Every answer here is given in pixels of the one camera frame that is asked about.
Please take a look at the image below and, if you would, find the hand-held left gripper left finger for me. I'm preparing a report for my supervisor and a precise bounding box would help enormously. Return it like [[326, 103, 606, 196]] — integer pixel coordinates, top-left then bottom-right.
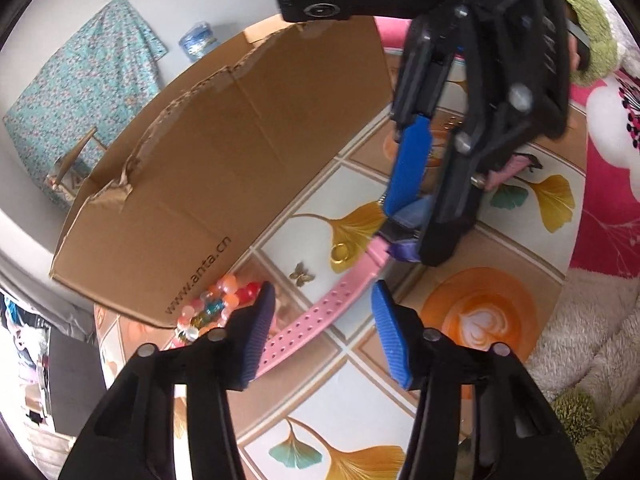
[[57, 281, 277, 480]]

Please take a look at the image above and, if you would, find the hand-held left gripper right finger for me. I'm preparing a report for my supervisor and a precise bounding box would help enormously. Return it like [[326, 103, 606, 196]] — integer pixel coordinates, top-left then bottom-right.
[[371, 280, 586, 480]]

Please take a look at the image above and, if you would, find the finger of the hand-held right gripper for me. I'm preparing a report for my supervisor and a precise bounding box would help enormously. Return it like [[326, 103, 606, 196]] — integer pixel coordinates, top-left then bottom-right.
[[386, 5, 473, 218], [419, 0, 538, 267]]

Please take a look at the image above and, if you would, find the multicolour bead bracelet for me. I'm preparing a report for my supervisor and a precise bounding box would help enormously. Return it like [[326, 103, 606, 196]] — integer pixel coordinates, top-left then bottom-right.
[[172, 274, 266, 346]]

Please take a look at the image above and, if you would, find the pink and black smartwatch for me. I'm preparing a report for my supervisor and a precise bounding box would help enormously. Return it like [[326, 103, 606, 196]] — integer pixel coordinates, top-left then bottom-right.
[[247, 152, 543, 381]]

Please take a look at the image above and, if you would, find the small butterfly charm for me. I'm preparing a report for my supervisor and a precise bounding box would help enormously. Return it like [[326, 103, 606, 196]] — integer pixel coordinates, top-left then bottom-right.
[[288, 261, 317, 288]]

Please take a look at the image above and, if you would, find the brown cardboard box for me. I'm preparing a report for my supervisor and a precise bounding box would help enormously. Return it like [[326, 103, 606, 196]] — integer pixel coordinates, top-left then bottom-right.
[[49, 15, 396, 331]]

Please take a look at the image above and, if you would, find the person's right forearm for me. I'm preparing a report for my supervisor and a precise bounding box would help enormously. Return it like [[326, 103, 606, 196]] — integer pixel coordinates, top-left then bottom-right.
[[545, 0, 631, 86]]

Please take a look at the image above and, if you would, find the blue water jug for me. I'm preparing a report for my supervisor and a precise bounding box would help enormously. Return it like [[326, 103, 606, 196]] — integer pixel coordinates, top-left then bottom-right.
[[178, 21, 221, 63]]

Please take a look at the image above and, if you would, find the white fluffy robe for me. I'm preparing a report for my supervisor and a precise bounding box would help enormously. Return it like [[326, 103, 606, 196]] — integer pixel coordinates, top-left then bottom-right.
[[525, 267, 640, 480]]

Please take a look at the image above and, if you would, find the wooden chair with dark seat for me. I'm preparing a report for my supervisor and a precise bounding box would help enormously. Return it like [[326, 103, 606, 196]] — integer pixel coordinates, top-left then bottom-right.
[[47, 127, 108, 196]]

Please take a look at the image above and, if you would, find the teal floral wall cloth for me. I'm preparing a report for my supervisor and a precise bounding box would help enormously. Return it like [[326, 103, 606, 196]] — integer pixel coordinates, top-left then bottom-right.
[[2, 0, 168, 211]]

